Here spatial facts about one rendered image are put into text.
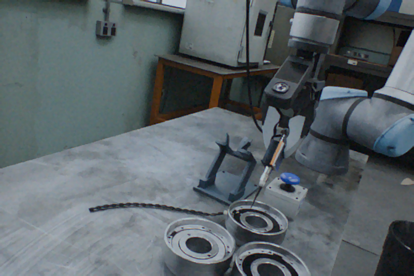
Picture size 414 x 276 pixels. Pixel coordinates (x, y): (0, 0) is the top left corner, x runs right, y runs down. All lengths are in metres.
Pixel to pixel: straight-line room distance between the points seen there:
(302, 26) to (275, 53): 3.81
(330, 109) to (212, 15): 1.99
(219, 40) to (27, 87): 1.43
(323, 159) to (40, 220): 0.71
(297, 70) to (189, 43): 2.37
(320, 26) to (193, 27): 2.36
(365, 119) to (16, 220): 0.76
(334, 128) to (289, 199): 0.34
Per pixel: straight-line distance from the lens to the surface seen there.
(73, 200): 0.66
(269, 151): 0.64
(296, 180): 0.71
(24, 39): 2.12
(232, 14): 2.78
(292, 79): 0.58
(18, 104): 2.18
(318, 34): 0.61
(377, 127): 0.91
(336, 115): 0.97
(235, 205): 0.64
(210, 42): 2.85
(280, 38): 4.41
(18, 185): 0.70
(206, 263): 0.48
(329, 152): 1.00
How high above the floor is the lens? 1.14
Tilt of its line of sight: 19 degrees down
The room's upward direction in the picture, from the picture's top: 11 degrees clockwise
